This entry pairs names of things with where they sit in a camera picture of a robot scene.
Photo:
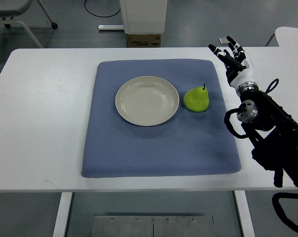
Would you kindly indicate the cardboard box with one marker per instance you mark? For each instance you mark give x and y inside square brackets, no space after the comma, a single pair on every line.
[143,41]

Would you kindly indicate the white rolling chair frame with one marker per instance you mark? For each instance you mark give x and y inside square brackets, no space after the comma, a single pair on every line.
[10,9]

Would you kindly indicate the white pedestal column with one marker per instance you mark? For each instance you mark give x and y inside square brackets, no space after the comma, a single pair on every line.
[143,16]

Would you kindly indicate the green pear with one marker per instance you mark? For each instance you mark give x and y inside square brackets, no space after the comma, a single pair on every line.
[197,99]

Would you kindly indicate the cream round plate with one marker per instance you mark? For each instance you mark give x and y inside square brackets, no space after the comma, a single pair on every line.
[147,101]

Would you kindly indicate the silver floor rail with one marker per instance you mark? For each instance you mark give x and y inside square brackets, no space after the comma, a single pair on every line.
[111,28]

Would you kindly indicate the white table leg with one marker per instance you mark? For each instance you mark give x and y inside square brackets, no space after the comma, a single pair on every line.
[244,214]
[62,214]

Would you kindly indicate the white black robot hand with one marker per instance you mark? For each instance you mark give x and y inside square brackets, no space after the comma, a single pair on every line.
[238,66]

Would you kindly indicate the white right table leg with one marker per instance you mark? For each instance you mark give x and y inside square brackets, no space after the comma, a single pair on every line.
[244,214]

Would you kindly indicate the blue textured mat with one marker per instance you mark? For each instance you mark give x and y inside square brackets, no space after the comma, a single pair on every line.
[189,143]

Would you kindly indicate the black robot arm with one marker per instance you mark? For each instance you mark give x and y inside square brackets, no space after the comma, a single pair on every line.
[274,135]

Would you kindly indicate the white round side table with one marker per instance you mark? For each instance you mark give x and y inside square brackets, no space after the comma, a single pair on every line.
[285,36]

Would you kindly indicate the grey floor outlet plate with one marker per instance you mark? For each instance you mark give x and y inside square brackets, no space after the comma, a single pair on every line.
[223,41]

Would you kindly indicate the white left table leg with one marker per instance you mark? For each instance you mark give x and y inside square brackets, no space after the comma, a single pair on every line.
[62,214]

